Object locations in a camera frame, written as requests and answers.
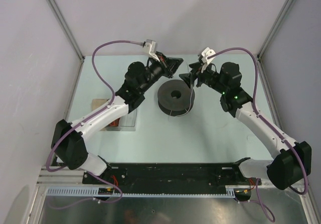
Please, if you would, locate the black cable spool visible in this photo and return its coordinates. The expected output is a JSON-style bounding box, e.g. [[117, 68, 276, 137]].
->
[[157, 79, 195, 117]]

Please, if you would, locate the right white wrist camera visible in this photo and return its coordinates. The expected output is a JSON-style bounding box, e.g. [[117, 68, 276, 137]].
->
[[198, 47, 216, 73]]

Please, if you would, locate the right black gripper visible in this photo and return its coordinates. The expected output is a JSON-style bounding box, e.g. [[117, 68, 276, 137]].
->
[[179, 61, 228, 94]]

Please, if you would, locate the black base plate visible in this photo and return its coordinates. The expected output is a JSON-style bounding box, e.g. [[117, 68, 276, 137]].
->
[[82, 162, 262, 194]]

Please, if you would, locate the white thin cable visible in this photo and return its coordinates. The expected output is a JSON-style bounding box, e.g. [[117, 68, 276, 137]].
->
[[167, 60, 196, 122]]

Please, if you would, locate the left aluminium frame post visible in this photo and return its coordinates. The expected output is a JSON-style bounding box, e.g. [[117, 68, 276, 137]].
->
[[37, 0, 85, 60]]

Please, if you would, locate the aluminium frame post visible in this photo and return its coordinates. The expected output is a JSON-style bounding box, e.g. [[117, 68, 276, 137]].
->
[[257, 0, 296, 59], [37, 0, 85, 60]]

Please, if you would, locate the aluminium front rail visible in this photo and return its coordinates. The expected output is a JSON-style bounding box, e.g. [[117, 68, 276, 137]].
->
[[37, 166, 308, 187]]

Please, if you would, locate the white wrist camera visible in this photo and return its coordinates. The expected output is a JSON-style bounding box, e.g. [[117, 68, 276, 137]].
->
[[198, 47, 216, 73], [142, 39, 159, 61]]

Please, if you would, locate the clear compartment tray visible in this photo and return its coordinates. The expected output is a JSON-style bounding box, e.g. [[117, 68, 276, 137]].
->
[[91, 98, 137, 131]]

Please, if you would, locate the grey slotted cable duct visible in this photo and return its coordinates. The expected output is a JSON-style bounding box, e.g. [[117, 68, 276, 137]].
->
[[45, 186, 238, 198]]

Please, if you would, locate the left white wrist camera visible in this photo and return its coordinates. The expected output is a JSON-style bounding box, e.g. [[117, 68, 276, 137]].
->
[[142, 39, 159, 61]]

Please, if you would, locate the right aluminium frame post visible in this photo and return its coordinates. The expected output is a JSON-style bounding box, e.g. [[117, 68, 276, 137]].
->
[[257, 0, 296, 59]]

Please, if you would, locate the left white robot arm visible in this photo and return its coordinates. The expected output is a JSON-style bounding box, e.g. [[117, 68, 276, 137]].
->
[[51, 53, 183, 184]]

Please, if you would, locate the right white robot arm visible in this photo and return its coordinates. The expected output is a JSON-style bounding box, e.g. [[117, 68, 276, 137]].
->
[[179, 62, 311, 190]]

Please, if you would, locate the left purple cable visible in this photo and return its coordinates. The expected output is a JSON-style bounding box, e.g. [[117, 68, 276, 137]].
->
[[47, 40, 147, 172]]

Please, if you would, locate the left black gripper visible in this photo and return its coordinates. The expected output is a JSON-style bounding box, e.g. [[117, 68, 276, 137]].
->
[[139, 52, 183, 94]]

